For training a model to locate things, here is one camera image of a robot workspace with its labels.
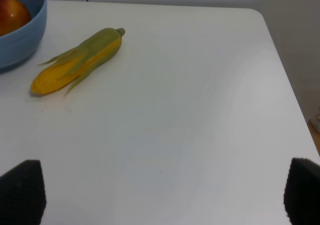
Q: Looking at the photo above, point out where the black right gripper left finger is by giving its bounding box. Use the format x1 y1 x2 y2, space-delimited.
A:
0 160 47 225

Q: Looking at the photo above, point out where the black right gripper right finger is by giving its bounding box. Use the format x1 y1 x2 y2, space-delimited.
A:
283 157 320 225

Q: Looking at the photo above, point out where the red pomegranate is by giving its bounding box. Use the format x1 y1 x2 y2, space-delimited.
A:
0 0 32 36

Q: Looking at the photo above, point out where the blue plastic bowl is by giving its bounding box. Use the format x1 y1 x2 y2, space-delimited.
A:
0 0 47 69

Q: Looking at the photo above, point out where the corn cob with husk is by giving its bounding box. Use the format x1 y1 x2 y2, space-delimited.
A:
30 28 126 97

